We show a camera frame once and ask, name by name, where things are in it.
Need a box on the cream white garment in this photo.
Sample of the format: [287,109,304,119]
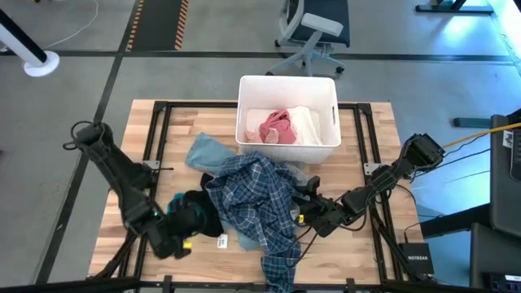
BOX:
[289,104,325,147]

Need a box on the black desk foot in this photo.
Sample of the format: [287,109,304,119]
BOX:
[414,0,494,14]

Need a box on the white floor cable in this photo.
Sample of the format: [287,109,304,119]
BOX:
[42,0,100,50]

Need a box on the black floor cable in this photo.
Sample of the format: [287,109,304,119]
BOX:
[443,133,492,158]
[414,148,492,177]

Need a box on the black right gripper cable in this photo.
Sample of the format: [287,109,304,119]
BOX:
[284,221,367,269]

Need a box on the black device with ports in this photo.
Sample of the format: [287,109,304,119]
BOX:
[483,272,521,292]

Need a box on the dark grey box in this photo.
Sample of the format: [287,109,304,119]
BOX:
[469,222,521,291]

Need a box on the white tower fan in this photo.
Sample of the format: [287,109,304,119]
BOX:
[0,7,61,77]

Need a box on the black hazard striped floor mat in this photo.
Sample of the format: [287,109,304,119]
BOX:
[125,0,190,52]

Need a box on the white plastic bin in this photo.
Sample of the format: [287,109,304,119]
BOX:
[234,75,342,165]

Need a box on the grey office chair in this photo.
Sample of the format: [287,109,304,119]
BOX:
[266,0,351,78]

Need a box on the black garment with white label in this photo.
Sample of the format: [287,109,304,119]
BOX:
[178,173,230,249]

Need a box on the pink garment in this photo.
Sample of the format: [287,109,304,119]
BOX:
[258,108,298,145]

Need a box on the black Netgear network switch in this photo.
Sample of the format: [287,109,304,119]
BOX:
[397,243,436,276]

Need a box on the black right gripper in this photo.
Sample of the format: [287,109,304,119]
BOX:
[292,175,347,239]

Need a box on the blue plaid shirt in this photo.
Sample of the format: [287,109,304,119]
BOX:
[203,151,304,293]

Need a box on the small beige garment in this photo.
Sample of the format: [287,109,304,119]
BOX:
[243,129,264,144]

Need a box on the yellow cable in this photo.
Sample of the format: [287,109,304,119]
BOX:
[441,121,521,150]

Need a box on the black desk leg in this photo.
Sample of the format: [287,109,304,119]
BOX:
[418,203,492,239]

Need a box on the light blue denim garment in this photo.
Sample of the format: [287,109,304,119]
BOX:
[185,132,310,252]

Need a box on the black metal table frame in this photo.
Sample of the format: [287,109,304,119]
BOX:
[87,100,432,293]

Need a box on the grey desk foot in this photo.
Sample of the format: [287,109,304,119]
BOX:
[453,116,493,129]

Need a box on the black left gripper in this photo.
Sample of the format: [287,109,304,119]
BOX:
[148,199,206,260]

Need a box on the dark grey computer tower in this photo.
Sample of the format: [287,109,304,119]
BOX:
[489,108,521,239]

